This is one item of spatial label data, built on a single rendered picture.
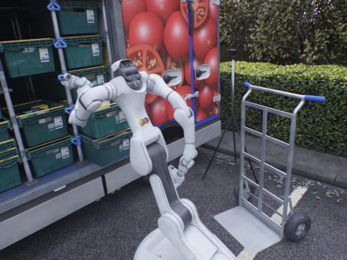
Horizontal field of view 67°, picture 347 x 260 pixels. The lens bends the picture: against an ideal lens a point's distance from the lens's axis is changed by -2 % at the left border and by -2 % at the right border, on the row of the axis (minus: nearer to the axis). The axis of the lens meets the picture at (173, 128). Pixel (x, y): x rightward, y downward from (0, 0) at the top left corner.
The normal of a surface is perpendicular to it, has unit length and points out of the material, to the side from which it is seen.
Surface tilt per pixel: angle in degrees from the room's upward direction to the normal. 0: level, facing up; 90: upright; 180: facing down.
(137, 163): 90
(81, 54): 91
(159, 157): 74
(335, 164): 8
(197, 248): 33
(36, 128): 94
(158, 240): 68
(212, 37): 90
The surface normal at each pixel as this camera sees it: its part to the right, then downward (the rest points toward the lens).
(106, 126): 0.73, 0.35
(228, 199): -0.07, -0.94
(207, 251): 0.39, -0.71
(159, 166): 0.76, -0.12
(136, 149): -0.51, 0.31
